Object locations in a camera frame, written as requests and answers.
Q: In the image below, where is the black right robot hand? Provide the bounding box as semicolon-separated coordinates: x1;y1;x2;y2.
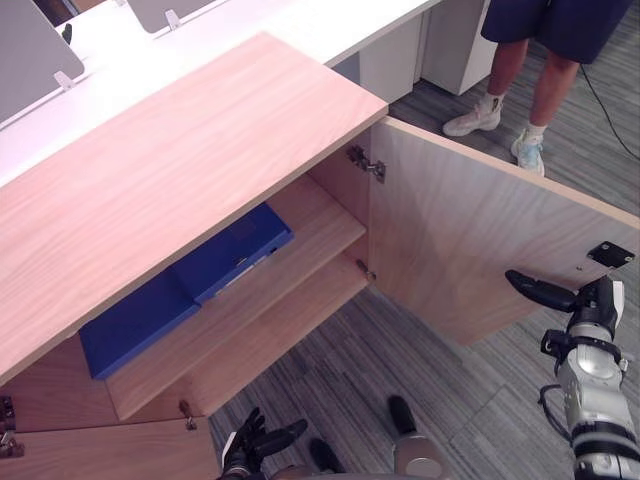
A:
504;269;627;327

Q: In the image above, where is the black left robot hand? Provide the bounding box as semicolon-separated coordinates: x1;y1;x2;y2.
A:
219;406;309;476

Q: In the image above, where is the black door latch plate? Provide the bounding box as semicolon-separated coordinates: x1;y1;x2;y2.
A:
586;240;636;270

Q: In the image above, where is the plain wooden cabinet door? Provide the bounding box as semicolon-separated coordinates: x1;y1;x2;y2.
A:
0;417;221;480

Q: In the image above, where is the wooden cabinet door with latch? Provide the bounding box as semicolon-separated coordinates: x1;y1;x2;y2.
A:
367;118;640;347

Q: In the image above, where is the plain blue folder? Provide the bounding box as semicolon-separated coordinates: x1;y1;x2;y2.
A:
78;269;202;381

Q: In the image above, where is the blue folder with label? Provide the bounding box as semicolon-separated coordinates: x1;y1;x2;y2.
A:
173;201;296;307

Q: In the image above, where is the wooden cabinet shelf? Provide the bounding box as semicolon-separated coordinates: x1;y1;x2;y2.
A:
104;174;368;422

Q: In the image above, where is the light wooden office cabinet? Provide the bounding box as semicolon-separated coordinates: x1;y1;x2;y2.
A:
0;30;390;434

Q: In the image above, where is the robot left leg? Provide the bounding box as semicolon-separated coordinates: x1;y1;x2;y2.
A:
308;437;347;475

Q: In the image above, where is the robot leg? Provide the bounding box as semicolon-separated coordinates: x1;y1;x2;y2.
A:
308;437;347;475
386;394;445;477

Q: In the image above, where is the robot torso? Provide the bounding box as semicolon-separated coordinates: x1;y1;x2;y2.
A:
269;463;451;480

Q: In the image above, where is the robot right leg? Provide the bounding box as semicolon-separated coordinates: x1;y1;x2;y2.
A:
386;394;445;477

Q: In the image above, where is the person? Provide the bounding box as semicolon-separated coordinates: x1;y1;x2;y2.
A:
442;0;635;177

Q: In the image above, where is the white desk side panel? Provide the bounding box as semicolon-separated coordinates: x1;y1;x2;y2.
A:
358;10;427;104

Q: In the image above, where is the white desk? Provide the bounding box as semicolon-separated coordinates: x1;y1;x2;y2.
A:
0;0;437;188

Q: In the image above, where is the small grey desk partition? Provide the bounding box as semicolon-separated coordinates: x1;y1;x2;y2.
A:
124;0;222;36

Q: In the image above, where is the large grey desk partition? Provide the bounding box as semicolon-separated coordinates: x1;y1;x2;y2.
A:
0;0;86;126

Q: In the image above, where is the black floor cable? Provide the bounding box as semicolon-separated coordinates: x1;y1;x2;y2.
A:
578;63;640;162

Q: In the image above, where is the white desk pedestal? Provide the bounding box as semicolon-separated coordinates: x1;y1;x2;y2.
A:
421;0;502;97

